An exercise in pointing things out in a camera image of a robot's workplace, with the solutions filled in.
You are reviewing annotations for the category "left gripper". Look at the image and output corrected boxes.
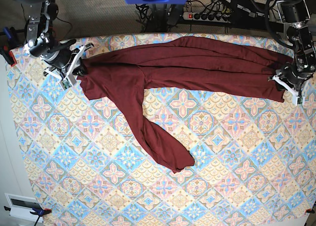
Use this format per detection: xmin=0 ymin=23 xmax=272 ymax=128
xmin=268 ymin=62 xmax=314 ymax=99

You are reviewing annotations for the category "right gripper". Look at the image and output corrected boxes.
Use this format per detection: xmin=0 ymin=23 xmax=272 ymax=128
xmin=41 ymin=39 xmax=87 ymax=79

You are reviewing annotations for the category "dark red t-shirt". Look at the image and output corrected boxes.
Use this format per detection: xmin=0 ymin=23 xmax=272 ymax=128
xmin=79 ymin=36 xmax=292 ymax=173

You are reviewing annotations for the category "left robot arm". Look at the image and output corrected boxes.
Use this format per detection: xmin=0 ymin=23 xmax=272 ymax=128
xmin=265 ymin=0 xmax=316 ymax=104

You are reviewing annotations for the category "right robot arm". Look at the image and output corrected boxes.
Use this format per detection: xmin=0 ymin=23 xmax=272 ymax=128
xmin=15 ymin=0 xmax=94 ymax=89

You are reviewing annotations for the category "upper left table clamp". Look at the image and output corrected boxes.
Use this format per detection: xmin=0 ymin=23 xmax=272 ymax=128
xmin=0 ymin=27 xmax=18 ymax=67

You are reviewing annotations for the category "table clamp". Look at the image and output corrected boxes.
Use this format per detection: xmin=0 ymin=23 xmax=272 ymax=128
xmin=0 ymin=27 xmax=18 ymax=67
xmin=305 ymin=209 xmax=315 ymax=214
xmin=4 ymin=206 xmax=52 ymax=226

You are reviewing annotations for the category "white power strip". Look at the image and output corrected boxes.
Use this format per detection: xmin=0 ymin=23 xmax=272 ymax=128
xmin=182 ymin=12 xmax=229 ymax=23

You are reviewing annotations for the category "patterned tablecloth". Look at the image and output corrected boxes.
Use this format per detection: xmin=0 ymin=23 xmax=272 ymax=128
xmin=5 ymin=48 xmax=316 ymax=226

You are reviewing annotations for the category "lower right table clamp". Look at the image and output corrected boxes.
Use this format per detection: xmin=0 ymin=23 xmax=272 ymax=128
xmin=305 ymin=209 xmax=315 ymax=214

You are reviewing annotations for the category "lower left table clamp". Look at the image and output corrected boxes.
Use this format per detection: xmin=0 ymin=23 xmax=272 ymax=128
xmin=4 ymin=206 xmax=52 ymax=226

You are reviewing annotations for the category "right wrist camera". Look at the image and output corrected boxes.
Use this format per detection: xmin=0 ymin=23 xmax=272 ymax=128
xmin=59 ymin=75 xmax=77 ymax=90

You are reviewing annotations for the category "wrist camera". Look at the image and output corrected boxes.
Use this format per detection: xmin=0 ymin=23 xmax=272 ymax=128
xmin=59 ymin=75 xmax=77 ymax=90
xmin=292 ymin=95 xmax=305 ymax=106

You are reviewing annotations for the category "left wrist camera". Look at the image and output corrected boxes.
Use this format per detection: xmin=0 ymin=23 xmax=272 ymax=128
xmin=292 ymin=95 xmax=305 ymax=106

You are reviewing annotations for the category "white wall outlet box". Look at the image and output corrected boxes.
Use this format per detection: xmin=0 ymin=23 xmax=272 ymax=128
xmin=5 ymin=193 xmax=40 ymax=222

